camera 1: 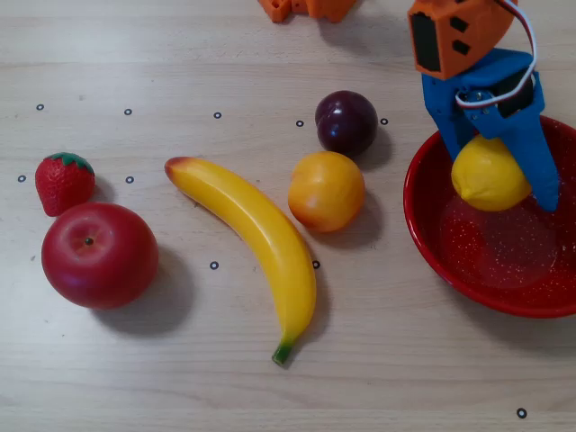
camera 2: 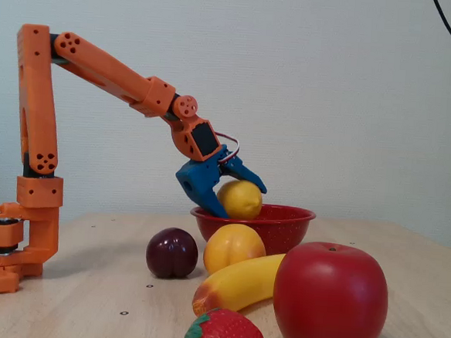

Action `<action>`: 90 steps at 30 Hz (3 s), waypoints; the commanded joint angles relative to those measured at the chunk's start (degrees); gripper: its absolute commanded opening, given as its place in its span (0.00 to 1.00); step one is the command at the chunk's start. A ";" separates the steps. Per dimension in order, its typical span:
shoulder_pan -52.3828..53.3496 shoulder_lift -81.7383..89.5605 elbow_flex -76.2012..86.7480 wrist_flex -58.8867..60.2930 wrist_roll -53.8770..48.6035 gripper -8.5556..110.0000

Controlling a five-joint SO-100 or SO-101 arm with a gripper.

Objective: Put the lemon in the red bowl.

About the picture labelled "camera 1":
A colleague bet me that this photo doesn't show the orange yellow plastic peach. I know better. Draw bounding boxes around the orange yellow plastic peach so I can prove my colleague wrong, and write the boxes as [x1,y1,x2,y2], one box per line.
[287,150,366,234]

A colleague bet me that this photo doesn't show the dark purple plastic plum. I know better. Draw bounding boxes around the dark purple plastic plum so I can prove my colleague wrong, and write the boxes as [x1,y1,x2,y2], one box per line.
[314,90,380,155]

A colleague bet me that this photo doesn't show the yellow plastic lemon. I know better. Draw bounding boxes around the yellow plastic lemon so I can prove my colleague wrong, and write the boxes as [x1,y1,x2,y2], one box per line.
[451,134,533,212]

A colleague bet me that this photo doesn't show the yellow plastic banana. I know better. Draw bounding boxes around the yellow plastic banana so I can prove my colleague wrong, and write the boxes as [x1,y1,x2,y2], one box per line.
[164,156,318,369]

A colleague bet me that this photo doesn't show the red plastic apple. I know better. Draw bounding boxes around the red plastic apple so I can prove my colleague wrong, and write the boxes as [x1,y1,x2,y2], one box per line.
[40,202,160,311]

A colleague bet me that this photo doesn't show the white red black servo wire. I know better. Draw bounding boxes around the white red black servo wire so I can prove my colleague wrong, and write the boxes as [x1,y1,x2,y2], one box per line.
[454,0,540,112]

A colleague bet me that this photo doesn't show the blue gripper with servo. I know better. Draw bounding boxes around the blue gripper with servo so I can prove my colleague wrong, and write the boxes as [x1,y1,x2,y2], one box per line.
[421,48,561,212]

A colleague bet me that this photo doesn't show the red plastic strawberry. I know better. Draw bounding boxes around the red plastic strawberry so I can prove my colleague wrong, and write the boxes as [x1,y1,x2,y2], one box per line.
[34,151,96,218]

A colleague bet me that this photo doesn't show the red speckled enamel bowl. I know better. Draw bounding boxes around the red speckled enamel bowl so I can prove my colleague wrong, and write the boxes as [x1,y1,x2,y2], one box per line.
[402,114,576,320]

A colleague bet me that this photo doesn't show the orange robot base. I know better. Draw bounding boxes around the orange robot base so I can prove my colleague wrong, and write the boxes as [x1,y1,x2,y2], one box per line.
[257,0,360,23]

